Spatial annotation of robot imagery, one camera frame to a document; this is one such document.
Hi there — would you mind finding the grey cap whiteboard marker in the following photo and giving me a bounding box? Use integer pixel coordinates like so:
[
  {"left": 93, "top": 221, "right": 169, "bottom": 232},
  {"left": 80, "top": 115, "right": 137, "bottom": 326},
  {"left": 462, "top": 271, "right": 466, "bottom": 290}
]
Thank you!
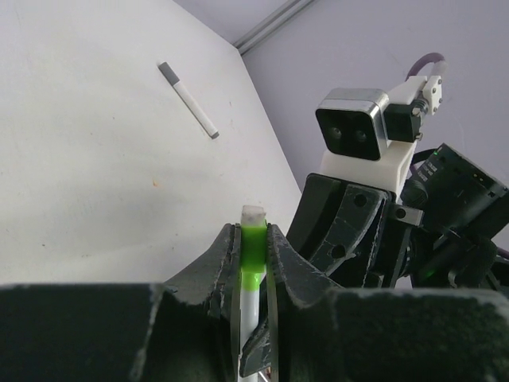
[{"left": 157, "top": 62, "right": 220, "bottom": 139}]

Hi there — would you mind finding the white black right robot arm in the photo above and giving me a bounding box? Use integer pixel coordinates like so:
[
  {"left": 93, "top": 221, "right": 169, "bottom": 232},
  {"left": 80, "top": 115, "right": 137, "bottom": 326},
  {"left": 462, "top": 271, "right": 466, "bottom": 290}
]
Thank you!
[{"left": 287, "top": 145, "right": 508, "bottom": 292}]

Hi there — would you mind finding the lime green marker cap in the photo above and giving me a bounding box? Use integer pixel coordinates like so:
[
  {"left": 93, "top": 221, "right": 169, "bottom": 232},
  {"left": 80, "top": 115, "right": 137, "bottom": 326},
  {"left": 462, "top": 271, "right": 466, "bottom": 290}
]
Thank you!
[{"left": 240, "top": 205, "right": 267, "bottom": 291}]

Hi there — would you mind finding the white lime-tipped marker body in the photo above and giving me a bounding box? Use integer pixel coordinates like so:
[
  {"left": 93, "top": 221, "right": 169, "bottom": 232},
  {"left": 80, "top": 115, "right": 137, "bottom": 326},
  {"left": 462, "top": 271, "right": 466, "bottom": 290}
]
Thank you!
[{"left": 239, "top": 286, "right": 260, "bottom": 356}]

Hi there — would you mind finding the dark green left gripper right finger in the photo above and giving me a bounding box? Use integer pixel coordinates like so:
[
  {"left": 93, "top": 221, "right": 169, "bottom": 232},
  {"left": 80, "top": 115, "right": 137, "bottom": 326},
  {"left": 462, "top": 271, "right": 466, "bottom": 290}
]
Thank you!
[{"left": 266, "top": 225, "right": 508, "bottom": 381}]

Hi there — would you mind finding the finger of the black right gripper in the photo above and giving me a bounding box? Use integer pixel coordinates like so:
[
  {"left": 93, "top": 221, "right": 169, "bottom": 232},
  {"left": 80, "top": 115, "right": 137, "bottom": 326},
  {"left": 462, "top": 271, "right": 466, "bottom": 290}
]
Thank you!
[
  {"left": 286, "top": 173, "right": 346, "bottom": 275},
  {"left": 317, "top": 181, "right": 392, "bottom": 287}
]

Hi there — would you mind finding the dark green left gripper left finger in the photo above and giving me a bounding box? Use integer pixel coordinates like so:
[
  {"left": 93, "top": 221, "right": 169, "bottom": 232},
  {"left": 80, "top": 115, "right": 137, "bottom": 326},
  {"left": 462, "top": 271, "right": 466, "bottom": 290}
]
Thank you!
[{"left": 1, "top": 224, "right": 240, "bottom": 381}]

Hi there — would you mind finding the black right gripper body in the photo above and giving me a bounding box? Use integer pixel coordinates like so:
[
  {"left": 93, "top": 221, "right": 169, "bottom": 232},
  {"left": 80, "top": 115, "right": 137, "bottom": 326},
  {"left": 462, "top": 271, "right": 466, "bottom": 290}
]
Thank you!
[{"left": 369, "top": 186, "right": 497, "bottom": 288}]

